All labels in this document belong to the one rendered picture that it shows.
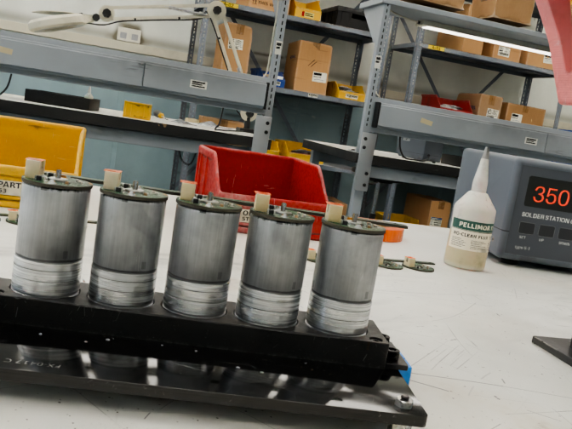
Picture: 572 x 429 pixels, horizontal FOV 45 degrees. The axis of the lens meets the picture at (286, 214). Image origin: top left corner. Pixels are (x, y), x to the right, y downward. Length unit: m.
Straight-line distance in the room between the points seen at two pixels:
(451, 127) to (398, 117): 0.24
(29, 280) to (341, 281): 0.11
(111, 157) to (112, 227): 4.42
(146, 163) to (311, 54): 1.31
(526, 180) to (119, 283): 0.44
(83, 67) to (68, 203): 2.27
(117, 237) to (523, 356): 0.21
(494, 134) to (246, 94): 1.07
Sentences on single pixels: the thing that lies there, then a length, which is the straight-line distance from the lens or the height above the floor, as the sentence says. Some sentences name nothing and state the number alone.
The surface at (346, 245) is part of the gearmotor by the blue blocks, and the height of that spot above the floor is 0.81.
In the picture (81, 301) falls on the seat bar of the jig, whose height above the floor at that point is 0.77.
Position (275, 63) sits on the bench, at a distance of 2.65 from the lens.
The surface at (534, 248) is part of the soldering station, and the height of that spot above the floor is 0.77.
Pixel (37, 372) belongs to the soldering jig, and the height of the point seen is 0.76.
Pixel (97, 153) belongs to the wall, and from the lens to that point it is 4.66.
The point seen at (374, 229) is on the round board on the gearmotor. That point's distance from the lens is 0.26.
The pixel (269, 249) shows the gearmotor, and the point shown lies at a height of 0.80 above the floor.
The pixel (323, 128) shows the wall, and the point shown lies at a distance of 4.92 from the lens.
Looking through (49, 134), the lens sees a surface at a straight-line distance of 0.65.
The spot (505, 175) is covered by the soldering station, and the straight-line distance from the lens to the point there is 0.64.
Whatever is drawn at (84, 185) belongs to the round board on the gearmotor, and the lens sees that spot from 0.26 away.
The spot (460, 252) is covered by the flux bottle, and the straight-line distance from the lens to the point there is 0.57.
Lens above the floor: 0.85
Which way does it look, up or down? 8 degrees down
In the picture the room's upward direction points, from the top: 9 degrees clockwise
